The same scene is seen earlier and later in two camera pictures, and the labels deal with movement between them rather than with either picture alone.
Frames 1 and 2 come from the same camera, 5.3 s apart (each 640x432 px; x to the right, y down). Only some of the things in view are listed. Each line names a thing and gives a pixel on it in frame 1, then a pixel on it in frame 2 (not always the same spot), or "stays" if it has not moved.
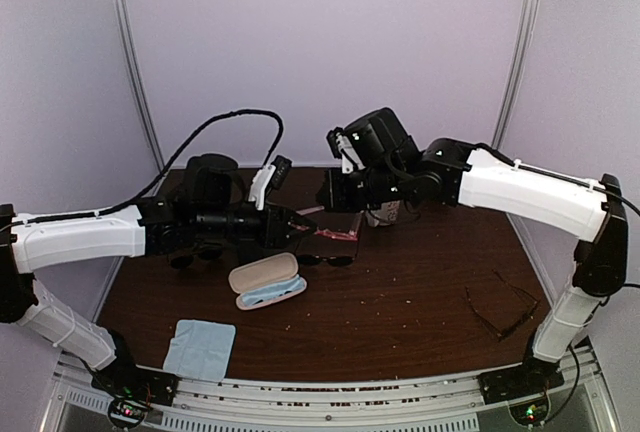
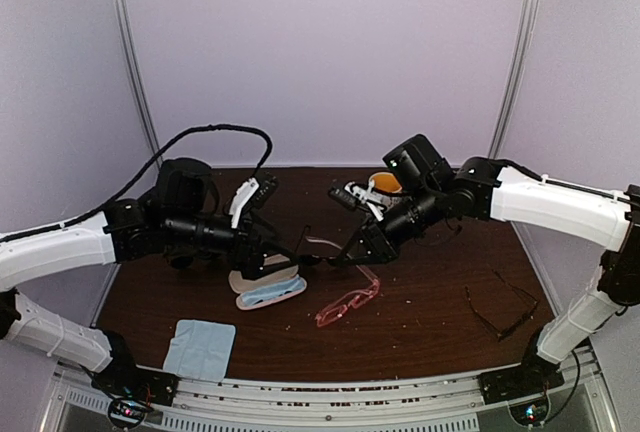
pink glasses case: (266, 282) stays
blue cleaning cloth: (200, 350) stays
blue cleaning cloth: (286, 288) stays
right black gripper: (334, 201) → (380, 250)
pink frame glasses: (351, 235) → (338, 307)
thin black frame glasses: (208, 251) stays
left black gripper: (275, 238) → (250, 264)
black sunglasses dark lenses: (339, 261) stays
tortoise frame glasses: (517, 324) stays
